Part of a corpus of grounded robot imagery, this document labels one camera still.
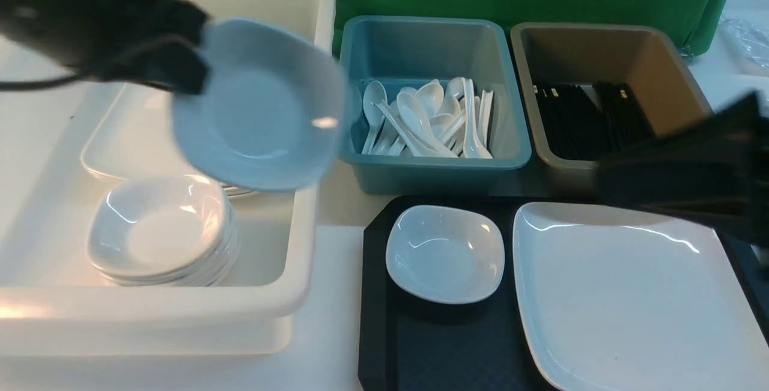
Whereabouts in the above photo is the stack of white small bowls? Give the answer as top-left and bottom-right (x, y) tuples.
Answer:
(86, 175), (242, 287)

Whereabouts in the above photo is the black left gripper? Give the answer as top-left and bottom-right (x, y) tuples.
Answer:
(1, 0), (208, 94)

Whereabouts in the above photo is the brown plastic bin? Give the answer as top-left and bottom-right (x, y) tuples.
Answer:
(510, 23), (713, 196)

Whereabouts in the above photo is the black serving tray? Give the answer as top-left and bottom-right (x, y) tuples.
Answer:
(358, 196), (767, 390)

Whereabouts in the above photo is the large white plastic bin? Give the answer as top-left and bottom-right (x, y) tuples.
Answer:
(0, 0), (336, 357)

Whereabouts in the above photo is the large white rice plate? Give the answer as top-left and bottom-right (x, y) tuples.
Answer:
(512, 202), (768, 390)

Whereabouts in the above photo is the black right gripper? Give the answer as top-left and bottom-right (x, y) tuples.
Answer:
(594, 91), (768, 247)

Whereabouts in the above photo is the teal plastic bin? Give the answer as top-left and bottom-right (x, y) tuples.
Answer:
(339, 16), (532, 196)

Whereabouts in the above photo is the white small bowl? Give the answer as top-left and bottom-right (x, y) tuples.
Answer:
(170, 18), (348, 192)
(385, 205), (505, 305)

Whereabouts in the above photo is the pile of white spoons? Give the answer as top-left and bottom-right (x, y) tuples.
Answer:
(358, 77), (495, 159)

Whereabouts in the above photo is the stack of white square plates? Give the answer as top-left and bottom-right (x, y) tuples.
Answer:
(80, 82), (259, 198)

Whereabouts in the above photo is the pile of black chopsticks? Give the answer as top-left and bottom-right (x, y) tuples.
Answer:
(533, 82), (655, 161)

